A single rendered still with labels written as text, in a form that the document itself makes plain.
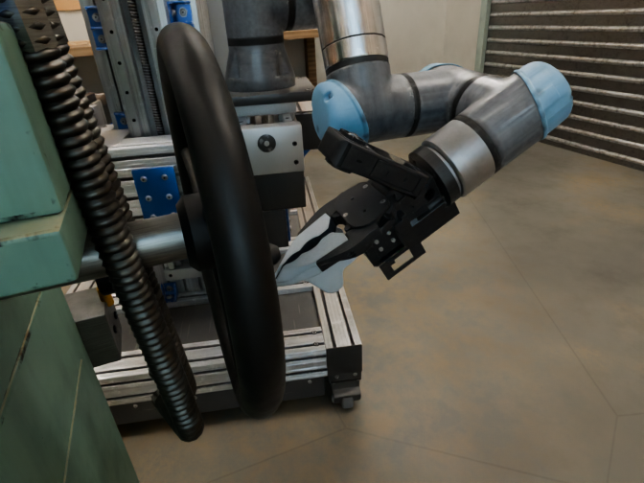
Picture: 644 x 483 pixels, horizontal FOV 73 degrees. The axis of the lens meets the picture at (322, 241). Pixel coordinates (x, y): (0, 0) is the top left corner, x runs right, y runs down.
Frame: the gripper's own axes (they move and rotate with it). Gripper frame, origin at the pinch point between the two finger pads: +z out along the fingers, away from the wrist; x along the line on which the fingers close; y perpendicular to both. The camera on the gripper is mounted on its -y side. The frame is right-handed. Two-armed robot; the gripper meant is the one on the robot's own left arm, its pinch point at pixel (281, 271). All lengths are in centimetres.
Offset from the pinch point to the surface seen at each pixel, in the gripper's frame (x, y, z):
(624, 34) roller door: 161, 132, -220
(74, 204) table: -10.5, -20.6, 4.8
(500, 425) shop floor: 13, 91, -14
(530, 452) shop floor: 4, 91, -15
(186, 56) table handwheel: -11.6, -23.5, -5.6
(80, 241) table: -12.3, -19.4, 5.5
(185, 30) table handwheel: -8.5, -24.1, -6.4
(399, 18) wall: 334, 107, -175
